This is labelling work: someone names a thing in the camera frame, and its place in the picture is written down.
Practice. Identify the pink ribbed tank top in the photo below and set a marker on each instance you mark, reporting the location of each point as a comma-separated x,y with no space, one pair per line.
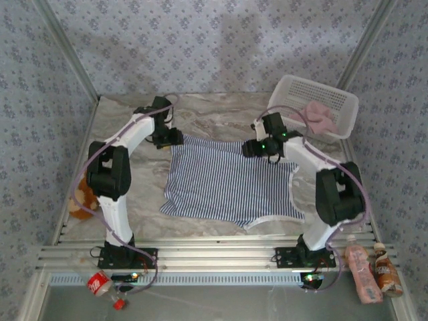
317,117

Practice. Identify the blue white striped tank top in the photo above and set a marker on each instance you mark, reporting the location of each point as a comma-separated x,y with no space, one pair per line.
220,184

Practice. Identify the white perforated plastic basket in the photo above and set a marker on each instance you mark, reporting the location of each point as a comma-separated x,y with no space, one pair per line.
317,93

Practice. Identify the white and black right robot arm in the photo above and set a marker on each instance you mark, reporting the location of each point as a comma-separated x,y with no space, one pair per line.
337,197

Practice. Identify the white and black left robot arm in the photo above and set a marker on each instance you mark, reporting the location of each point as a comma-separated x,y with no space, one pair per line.
117,217

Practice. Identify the brown plush toy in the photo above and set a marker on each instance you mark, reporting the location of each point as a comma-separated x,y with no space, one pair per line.
82,207

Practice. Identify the clear cola bottle red label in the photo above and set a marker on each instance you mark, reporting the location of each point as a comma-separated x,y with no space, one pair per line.
97,284

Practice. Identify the pink drink bottle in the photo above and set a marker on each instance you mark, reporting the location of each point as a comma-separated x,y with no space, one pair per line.
362,274

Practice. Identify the brown coffee drink bottle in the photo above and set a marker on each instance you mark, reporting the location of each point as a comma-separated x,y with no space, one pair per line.
386,271

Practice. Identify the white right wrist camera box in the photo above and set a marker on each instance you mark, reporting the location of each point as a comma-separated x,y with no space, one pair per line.
259,128

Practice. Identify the aluminium side rail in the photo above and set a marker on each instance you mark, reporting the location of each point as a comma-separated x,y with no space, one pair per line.
87,135
349,152

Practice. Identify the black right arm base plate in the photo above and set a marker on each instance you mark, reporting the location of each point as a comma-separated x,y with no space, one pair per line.
284,257

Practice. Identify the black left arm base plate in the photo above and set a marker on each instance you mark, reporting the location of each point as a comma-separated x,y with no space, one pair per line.
147,259

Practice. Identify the aluminium mounting rail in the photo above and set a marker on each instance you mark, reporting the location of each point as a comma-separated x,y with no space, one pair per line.
217,257

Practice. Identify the aluminium corner post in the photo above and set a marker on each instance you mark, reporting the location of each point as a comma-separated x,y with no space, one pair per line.
67,50
364,50

